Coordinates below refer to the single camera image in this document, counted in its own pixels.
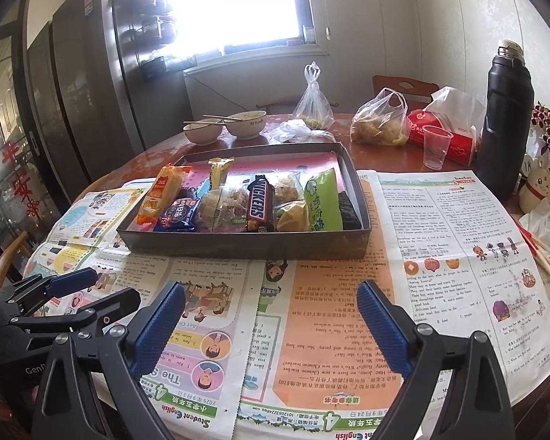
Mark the red flower decoration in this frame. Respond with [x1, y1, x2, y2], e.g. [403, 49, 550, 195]
[531, 101, 550, 151]

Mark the clear plastic cup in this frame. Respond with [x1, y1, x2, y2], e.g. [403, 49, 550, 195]
[422, 125, 453, 171]

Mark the green milk candy packet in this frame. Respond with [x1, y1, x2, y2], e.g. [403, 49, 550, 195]
[304, 169, 342, 231]

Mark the wooden chair back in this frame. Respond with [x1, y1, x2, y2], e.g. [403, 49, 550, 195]
[373, 74, 439, 110]

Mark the clear yellow cake packet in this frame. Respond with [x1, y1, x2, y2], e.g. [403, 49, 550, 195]
[275, 200, 310, 232]

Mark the right student newspaper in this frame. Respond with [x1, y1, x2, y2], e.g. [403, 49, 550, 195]
[359, 170, 550, 403]

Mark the pink children's book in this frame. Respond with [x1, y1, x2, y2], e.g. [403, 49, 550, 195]
[175, 144, 359, 192]

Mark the wooden chopstick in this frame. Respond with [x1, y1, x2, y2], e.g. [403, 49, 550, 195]
[203, 114, 243, 122]
[184, 118, 225, 125]

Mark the wooden chair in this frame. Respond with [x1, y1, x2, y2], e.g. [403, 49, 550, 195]
[256, 95, 341, 113]
[373, 74, 439, 110]

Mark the red tissue pack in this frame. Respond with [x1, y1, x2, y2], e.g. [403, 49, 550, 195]
[407, 87, 485, 166]

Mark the yellow snack packet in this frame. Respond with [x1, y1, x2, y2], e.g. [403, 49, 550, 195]
[208, 157, 234, 190]

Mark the black thermos bottle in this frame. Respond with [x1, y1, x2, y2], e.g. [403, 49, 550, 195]
[474, 40, 535, 202]

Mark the crumpled clear plastic bag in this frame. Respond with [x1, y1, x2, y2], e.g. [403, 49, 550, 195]
[269, 119, 337, 144]

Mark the blue Oreo cookie packet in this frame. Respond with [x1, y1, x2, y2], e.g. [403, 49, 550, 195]
[154, 198, 201, 232]

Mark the plastic bag of pastries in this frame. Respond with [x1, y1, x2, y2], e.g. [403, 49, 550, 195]
[349, 88, 410, 146]

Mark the white bowl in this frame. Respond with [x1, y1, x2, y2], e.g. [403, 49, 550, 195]
[223, 110, 267, 140]
[184, 125, 223, 146]

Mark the grey refrigerator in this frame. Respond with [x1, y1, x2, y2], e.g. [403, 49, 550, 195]
[26, 0, 197, 204]

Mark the right white bowl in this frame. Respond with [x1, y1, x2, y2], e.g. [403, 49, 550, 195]
[223, 110, 267, 140]

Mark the left student newspaper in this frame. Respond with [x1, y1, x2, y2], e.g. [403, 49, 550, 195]
[32, 176, 406, 439]

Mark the student newspaper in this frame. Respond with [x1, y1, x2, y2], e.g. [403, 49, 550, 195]
[32, 176, 406, 439]
[359, 170, 550, 403]

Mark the orange bread snack packet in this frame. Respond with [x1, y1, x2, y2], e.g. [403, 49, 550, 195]
[135, 164, 193, 227]

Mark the clear pastry packet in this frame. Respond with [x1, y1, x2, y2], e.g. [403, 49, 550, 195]
[274, 173, 303, 206]
[197, 188, 248, 232]

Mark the window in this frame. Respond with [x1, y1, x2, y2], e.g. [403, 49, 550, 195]
[137, 0, 331, 75]

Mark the left white bowl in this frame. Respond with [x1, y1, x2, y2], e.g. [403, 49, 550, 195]
[184, 125, 223, 146]

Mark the tied clear plastic bag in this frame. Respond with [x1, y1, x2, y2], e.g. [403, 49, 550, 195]
[292, 62, 335, 130]

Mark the brown Snickers bar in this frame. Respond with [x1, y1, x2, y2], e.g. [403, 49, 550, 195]
[245, 175, 275, 232]

